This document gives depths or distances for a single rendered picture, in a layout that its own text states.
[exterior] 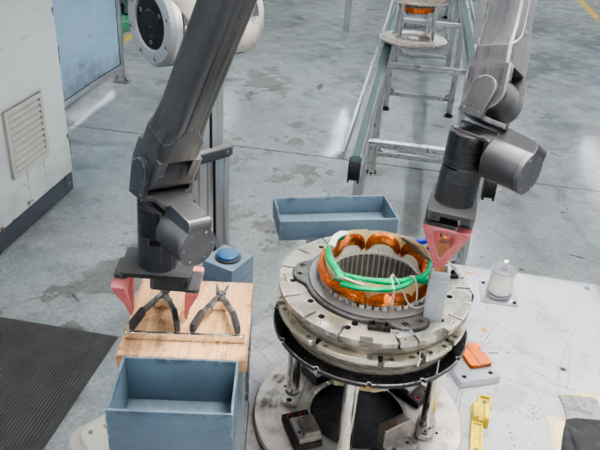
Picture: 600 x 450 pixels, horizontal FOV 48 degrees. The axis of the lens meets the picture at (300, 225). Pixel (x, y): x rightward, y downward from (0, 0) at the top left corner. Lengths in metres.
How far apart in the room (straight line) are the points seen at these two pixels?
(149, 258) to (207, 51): 0.33
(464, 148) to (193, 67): 0.37
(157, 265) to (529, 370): 0.87
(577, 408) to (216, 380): 0.76
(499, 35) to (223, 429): 0.64
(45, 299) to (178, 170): 2.18
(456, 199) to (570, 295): 0.92
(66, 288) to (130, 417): 2.17
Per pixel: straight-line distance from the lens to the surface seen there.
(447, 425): 1.33
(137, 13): 1.33
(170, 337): 1.03
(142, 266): 0.99
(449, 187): 0.94
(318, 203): 1.46
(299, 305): 1.06
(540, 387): 1.51
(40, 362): 2.71
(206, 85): 0.82
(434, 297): 1.04
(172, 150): 0.87
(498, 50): 0.94
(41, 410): 2.51
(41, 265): 3.27
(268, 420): 1.29
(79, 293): 3.05
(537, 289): 1.81
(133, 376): 1.04
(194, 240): 0.88
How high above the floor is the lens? 1.72
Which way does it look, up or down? 29 degrees down
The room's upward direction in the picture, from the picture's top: 4 degrees clockwise
